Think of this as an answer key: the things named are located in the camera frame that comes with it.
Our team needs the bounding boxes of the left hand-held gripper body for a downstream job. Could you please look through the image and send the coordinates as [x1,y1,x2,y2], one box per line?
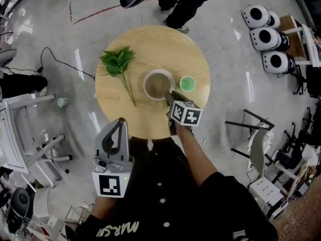
[91,156,135,198]

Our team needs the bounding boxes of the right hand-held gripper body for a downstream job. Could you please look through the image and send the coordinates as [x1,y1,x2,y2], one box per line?
[167,100,203,137]

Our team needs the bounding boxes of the white saucer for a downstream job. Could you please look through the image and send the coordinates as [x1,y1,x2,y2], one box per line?
[143,68,176,102]

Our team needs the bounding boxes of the brown glass bowl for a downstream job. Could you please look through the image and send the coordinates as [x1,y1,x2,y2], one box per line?
[145,71,174,99]

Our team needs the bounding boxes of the person's right forearm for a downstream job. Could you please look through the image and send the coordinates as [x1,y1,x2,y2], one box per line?
[175,126,219,188]

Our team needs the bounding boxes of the person's left forearm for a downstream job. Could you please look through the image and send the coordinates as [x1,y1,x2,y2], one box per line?
[89,196,118,221]

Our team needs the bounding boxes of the white office chair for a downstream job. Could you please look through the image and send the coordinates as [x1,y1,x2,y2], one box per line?
[21,134,74,212]

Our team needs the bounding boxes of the person's black shirt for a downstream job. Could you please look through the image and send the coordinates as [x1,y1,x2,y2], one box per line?
[75,134,279,241]

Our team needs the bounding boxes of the green leaf sprig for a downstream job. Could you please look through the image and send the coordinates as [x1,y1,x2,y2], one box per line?
[99,45,137,107]

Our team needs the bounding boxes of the grey chair patterned cushion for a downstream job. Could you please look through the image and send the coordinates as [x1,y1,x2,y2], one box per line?
[224,108,276,178]

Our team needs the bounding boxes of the white capsule backpack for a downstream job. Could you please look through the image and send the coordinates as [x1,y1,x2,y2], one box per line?
[267,10,281,30]
[241,5,272,30]
[261,50,297,75]

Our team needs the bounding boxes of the white round robot heads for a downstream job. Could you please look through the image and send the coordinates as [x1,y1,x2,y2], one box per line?
[249,26,291,52]

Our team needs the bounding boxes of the white drawer unit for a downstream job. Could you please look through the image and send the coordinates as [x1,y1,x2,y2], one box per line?
[248,176,289,222]

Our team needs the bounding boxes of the black office chair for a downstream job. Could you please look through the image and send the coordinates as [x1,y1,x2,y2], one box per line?
[275,120,321,170]
[293,64,321,100]

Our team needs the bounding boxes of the wooden crate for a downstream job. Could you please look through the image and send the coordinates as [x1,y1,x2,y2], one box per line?
[277,14,306,65]

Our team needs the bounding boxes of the white cluttered desk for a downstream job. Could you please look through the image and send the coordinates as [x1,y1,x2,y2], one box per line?
[300,23,321,68]

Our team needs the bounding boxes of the tangle of white cables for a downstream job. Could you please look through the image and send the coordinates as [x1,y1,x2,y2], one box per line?
[198,127,238,160]

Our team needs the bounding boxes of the long black cable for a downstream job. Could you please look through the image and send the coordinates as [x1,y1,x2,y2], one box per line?
[37,46,96,82]

